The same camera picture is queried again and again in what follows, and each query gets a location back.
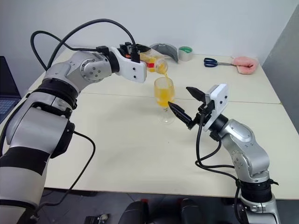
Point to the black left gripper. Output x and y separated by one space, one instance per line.
128 50

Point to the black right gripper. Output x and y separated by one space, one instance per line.
204 108

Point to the clear bottle with orange drink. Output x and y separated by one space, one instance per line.
161 66

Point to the clear wine glass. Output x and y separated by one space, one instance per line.
163 93

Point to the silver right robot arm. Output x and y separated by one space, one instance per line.
245 144

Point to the grey curved visor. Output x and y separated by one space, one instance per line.
167 50

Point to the silver tape roll green core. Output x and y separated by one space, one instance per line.
185 54

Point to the pink fluffy cloth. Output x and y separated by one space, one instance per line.
245 65

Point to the dark rounded shape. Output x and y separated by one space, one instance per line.
190 211
136 212

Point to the dark laptop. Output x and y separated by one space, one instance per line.
7 93

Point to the small black floor device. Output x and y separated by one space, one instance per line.
95 219

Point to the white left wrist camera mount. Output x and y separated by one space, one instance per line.
130 68

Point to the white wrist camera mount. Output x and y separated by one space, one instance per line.
219 100
130 68

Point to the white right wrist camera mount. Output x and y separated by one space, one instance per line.
219 100

